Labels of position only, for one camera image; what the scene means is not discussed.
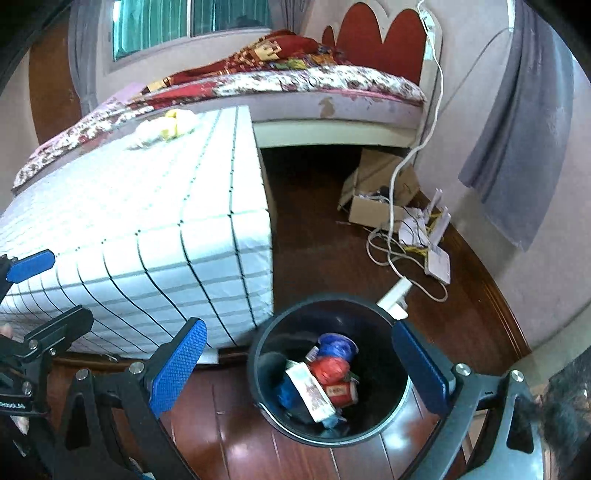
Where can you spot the table with white checked cloth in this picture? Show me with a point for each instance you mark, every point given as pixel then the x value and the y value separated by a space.
pixel 138 207

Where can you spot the red patterned blanket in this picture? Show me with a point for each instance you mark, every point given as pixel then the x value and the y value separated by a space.
pixel 258 50

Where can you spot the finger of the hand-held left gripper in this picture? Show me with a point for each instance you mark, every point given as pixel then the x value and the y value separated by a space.
pixel 60 330
pixel 30 267

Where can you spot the pink pillow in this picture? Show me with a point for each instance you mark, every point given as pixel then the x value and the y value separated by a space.
pixel 129 92

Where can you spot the white router with antennas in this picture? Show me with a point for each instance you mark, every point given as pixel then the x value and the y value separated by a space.
pixel 438 265

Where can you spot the person's dark hair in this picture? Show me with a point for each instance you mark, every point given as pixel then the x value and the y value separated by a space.
pixel 563 406

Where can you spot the white power strip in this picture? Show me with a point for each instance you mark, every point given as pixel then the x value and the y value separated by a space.
pixel 395 295

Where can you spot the red ball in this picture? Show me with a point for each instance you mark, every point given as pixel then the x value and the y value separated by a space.
pixel 328 369

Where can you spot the dark blue wrapper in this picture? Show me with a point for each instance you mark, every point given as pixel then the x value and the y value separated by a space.
pixel 286 392

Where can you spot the pale blue crumpled ball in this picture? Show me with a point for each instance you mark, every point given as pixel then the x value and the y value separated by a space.
pixel 147 133

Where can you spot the grey curtain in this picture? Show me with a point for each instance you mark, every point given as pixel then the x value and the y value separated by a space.
pixel 521 138

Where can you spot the bed with floral sheet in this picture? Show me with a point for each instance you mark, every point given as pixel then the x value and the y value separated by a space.
pixel 323 101

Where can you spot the red white headboard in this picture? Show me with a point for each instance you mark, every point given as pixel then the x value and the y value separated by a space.
pixel 401 41

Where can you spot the open cardboard box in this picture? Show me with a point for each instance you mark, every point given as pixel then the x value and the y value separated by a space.
pixel 369 212

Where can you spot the yellow crumpled ball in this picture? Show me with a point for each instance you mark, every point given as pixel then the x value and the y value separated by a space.
pixel 178 122

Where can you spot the black round trash bin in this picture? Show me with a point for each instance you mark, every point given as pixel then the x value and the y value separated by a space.
pixel 383 369

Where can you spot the window with teal glass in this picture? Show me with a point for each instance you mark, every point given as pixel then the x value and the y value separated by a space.
pixel 152 27

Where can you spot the person's left hand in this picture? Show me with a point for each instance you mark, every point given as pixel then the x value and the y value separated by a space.
pixel 5 331

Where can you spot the green white milk carton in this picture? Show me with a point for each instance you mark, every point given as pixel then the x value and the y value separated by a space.
pixel 309 392

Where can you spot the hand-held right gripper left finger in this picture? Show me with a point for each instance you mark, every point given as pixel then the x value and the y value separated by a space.
pixel 180 364

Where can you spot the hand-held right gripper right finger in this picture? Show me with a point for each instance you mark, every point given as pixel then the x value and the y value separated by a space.
pixel 420 364

